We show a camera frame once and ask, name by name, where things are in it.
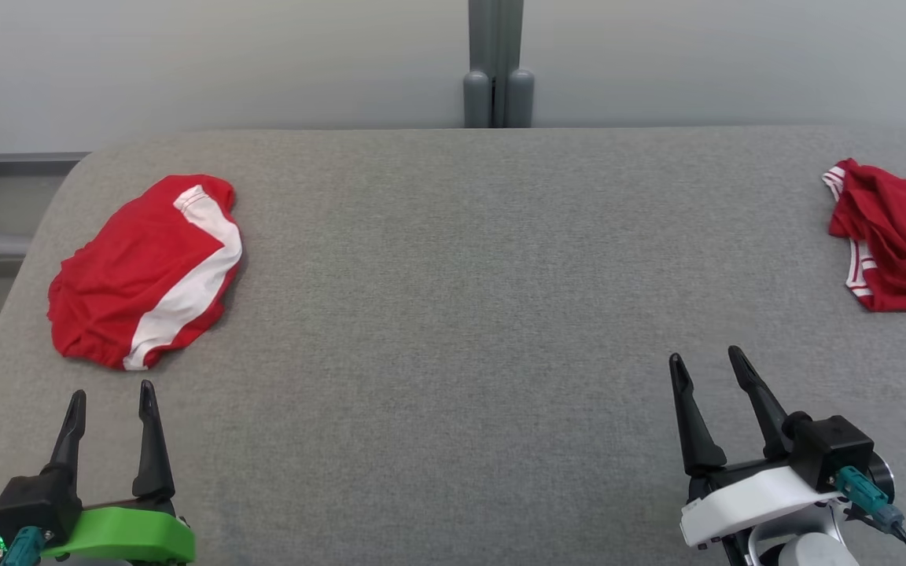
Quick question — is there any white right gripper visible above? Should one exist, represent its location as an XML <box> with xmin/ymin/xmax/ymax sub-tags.
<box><xmin>668</xmin><ymin>345</ymin><xmax>845</xmax><ymax>549</ymax></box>

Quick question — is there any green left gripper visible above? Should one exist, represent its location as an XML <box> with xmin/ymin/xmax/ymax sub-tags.
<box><xmin>40</xmin><ymin>380</ymin><xmax>197</xmax><ymax>566</ymax></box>

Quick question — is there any red shorts wide white stripe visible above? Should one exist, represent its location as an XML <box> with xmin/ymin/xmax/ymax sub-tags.
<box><xmin>47</xmin><ymin>174</ymin><xmax>244</xmax><ymax>371</ymax></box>

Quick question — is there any teal left camera connector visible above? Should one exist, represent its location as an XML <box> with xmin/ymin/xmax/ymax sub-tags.
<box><xmin>0</xmin><ymin>525</ymin><xmax>50</xmax><ymax>566</ymax></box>

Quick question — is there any teal camera connector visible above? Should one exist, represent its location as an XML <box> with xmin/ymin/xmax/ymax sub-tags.
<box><xmin>0</xmin><ymin>525</ymin><xmax>50</xmax><ymax>566</ymax></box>
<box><xmin>830</xmin><ymin>465</ymin><xmax>906</xmax><ymax>532</ymax></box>

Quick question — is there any teal right camera connector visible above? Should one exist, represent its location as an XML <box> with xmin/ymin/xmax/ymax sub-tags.
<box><xmin>830</xmin><ymin>465</ymin><xmax>906</xmax><ymax>532</ymax></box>

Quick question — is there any grey partition post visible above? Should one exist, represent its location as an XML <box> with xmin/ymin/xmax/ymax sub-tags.
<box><xmin>500</xmin><ymin>0</ymin><xmax>536</xmax><ymax>129</ymax></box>
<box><xmin>462</xmin><ymin>0</ymin><xmax>499</xmax><ymax>129</ymax></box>

